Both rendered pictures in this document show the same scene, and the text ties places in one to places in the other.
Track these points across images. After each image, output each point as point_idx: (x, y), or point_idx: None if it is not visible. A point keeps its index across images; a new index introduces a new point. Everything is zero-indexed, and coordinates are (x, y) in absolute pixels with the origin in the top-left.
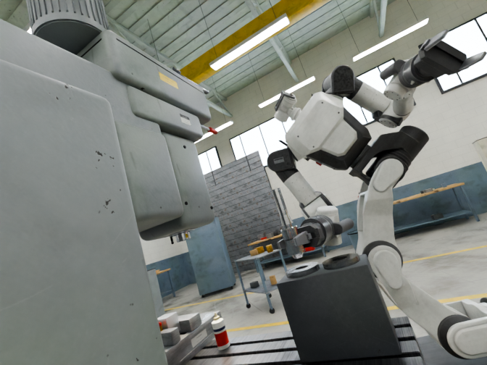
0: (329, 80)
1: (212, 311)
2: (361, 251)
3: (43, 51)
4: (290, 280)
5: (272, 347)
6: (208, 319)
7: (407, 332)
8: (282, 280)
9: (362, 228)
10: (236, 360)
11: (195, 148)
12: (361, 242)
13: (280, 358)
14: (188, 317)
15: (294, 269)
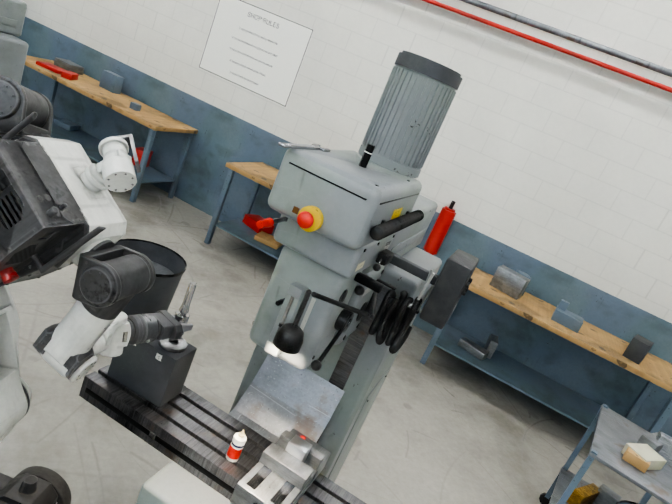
0: (45, 112)
1: (248, 489)
2: (21, 396)
3: None
4: (187, 342)
5: (190, 421)
6: (252, 468)
7: (106, 368)
8: (191, 347)
9: (17, 363)
10: (222, 429)
11: (280, 253)
12: (15, 387)
13: (190, 406)
14: (275, 448)
15: (178, 344)
